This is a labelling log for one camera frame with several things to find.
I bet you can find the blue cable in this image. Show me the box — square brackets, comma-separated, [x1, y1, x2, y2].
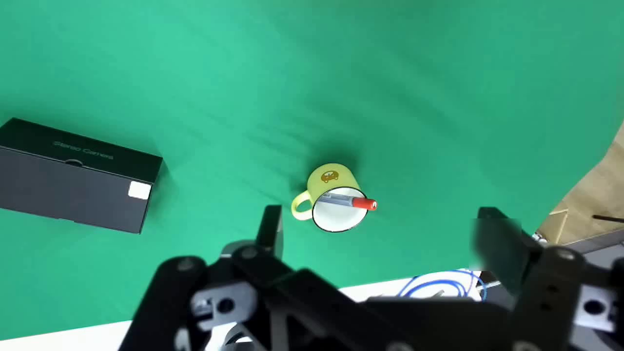
[397, 270, 488, 300]

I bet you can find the marker with red cap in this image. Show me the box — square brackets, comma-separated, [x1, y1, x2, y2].
[319, 193, 378, 212]

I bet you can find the black cardboard box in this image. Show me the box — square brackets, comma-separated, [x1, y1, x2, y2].
[0, 117, 163, 235]

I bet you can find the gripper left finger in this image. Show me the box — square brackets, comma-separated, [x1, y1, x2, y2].
[118, 205, 386, 351]

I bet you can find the yellow enamel mug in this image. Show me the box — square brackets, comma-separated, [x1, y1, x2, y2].
[291, 163, 369, 233]

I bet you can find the green cloth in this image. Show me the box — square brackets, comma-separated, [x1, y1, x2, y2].
[0, 0, 624, 342]

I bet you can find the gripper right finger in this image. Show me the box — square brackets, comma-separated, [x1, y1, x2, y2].
[472, 207, 624, 351]

